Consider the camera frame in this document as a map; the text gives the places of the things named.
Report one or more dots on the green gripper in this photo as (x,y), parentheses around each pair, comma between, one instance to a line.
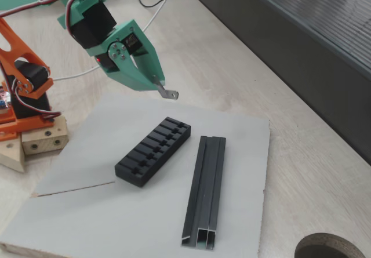
(131,42)

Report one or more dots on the small grey metal bracket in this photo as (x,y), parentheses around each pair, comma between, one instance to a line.
(169,94)

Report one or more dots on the black slotted holder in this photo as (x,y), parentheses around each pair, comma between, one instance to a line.
(150,153)

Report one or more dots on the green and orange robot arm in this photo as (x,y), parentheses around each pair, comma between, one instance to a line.
(14,42)

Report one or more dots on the wooden base block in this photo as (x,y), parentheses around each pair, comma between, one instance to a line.
(11,156)

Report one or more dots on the light wooden block with screws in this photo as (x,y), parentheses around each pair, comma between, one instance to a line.
(43,142)

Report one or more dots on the black aluminium profile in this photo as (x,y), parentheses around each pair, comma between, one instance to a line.
(205,188)

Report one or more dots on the grey wooden board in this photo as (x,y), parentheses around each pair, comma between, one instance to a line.
(116,220)

